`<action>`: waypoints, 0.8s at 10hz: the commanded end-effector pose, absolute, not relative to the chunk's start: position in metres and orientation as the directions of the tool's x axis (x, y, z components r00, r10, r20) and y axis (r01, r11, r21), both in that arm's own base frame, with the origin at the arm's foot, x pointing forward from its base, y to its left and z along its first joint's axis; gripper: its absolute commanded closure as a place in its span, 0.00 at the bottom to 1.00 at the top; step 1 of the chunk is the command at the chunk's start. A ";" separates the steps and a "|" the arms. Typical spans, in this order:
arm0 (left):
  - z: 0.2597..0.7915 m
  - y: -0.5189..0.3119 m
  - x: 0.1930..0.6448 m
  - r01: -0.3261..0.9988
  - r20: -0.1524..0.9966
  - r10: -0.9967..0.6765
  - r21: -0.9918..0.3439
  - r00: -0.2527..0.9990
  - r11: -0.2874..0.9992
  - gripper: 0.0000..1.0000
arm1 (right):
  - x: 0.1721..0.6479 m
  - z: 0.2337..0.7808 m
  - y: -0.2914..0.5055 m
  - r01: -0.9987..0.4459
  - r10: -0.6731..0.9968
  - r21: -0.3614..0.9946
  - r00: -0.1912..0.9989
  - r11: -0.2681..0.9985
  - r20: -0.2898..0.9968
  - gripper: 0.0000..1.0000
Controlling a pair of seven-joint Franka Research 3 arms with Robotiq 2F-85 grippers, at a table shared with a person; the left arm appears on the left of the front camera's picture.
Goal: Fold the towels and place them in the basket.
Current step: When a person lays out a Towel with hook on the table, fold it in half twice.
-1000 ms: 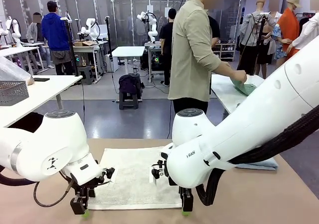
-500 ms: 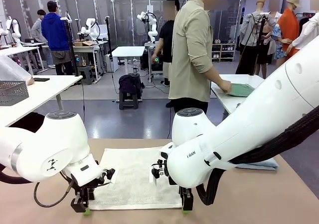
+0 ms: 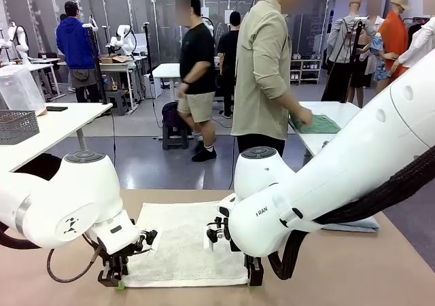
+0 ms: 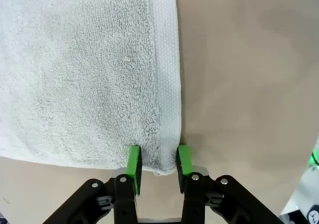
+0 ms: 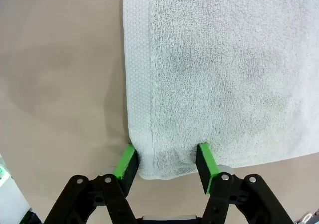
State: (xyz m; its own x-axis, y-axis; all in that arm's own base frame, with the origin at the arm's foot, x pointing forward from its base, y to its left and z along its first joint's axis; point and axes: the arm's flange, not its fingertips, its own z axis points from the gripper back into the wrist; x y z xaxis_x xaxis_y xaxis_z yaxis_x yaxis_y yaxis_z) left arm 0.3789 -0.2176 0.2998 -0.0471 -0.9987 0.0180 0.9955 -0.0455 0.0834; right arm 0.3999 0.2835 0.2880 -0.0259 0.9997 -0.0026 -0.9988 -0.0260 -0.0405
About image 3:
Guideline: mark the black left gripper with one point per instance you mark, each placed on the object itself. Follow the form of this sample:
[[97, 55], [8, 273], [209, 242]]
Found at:
[[117, 260]]

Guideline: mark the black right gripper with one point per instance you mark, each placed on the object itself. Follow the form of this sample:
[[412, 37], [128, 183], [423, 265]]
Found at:
[[235, 248]]

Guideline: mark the white towel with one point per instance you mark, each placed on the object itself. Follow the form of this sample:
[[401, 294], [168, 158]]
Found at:
[[183, 251]]

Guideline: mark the light blue towel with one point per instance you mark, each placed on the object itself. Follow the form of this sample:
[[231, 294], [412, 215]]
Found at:
[[357, 225]]

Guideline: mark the green towel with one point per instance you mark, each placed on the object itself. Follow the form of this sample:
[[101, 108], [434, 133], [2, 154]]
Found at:
[[323, 124]]

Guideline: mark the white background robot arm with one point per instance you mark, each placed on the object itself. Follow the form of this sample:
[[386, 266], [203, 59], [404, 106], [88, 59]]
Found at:
[[125, 42], [15, 44], [209, 27]]

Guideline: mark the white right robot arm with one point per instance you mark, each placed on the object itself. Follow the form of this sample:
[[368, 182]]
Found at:
[[340, 183]]

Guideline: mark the person's right forearm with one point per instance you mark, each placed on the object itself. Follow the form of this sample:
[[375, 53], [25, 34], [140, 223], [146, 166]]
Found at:
[[289, 102]]

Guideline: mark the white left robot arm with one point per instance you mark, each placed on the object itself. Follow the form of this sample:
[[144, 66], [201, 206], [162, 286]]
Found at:
[[68, 200]]

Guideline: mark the grey perforated plastic basket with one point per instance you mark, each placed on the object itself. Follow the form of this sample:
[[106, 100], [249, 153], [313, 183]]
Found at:
[[17, 126]]

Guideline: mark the person's right hand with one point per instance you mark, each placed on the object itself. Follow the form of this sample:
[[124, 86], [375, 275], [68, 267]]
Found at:
[[304, 117]]

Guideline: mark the grey step stool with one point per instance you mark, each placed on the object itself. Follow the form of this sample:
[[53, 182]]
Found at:
[[171, 141]]

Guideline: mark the black backpack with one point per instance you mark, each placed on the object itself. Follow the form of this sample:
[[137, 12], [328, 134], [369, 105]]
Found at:
[[170, 115]]

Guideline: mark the small black step stool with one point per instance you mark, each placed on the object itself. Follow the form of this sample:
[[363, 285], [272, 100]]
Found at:
[[117, 98]]

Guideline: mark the black smartphone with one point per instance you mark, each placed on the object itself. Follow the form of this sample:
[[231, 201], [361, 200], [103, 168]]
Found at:
[[56, 109]]

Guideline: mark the person in beige shirt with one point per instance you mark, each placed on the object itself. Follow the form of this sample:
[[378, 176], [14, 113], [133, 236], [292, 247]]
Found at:
[[258, 64]]

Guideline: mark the white shoe rack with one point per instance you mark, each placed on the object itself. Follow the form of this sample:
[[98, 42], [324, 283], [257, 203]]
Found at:
[[306, 71]]

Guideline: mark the grey workbench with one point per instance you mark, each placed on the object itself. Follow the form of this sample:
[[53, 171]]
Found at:
[[119, 66]]

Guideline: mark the clear plastic storage bin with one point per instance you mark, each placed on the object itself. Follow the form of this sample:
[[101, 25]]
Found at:
[[20, 88]]

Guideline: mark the white height-adjustable table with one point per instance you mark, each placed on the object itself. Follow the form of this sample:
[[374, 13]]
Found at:
[[166, 69]]

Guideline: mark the open cardboard box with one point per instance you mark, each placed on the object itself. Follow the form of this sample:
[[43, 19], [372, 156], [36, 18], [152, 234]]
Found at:
[[115, 60]]

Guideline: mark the person in beige shorts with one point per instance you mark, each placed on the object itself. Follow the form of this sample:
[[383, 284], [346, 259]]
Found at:
[[197, 61]]

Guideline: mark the person in black clothes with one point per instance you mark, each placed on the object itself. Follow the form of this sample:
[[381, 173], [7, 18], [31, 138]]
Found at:
[[227, 54]]

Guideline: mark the white desk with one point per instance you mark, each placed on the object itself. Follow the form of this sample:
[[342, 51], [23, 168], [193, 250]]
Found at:
[[42, 67]]

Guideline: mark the thin black stand pole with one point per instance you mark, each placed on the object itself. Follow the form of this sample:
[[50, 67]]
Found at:
[[148, 54]]

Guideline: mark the person in blue hoodie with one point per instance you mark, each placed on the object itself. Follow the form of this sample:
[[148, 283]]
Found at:
[[73, 41]]

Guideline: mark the figure in floral clothes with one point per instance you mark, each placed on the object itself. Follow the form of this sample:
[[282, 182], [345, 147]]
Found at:
[[380, 64]]

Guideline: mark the mannequin in grey shirt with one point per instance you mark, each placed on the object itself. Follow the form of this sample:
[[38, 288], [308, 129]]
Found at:
[[340, 37]]

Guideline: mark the mannequin in orange jacket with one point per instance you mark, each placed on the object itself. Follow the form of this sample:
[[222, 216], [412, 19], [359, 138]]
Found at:
[[394, 41]]

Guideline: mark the mannequin in white shirt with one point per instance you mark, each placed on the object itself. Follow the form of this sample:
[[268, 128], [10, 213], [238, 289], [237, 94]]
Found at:
[[421, 44]]

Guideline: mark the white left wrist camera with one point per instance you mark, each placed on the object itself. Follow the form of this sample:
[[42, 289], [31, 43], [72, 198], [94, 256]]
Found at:
[[156, 240]]

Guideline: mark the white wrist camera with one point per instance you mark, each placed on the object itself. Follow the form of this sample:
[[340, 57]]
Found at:
[[208, 238], [156, 240]]

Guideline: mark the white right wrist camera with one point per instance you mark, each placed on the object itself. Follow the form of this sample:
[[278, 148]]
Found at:
[[208, 238]]

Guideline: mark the black tripod pole with camera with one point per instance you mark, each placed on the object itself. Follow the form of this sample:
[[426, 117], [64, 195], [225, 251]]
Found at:
[[96, 64]]

